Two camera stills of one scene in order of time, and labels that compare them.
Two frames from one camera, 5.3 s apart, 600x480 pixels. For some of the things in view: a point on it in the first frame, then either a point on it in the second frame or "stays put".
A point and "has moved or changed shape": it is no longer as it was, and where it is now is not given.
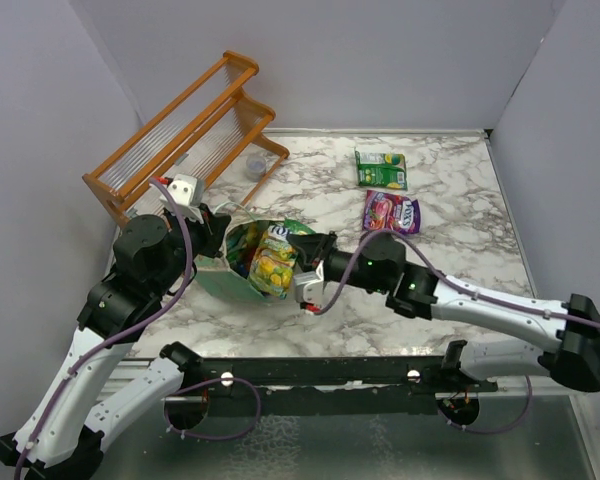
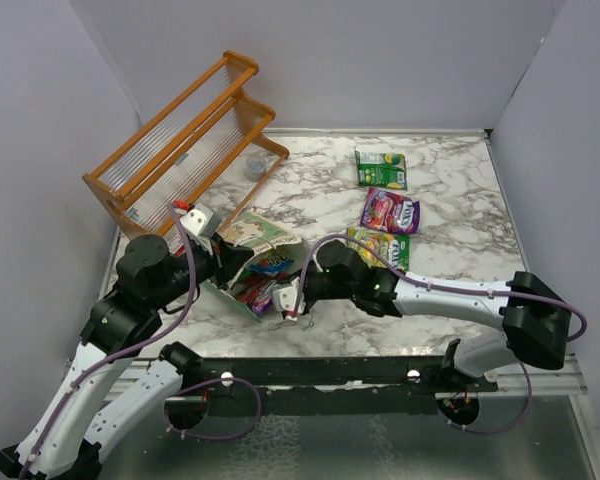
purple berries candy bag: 387,211 stays put
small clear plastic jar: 256,166 stays put
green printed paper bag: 231,272 has moved or changed shape
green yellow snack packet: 383,170 stays put
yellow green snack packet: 273,262 has moved or changed shape
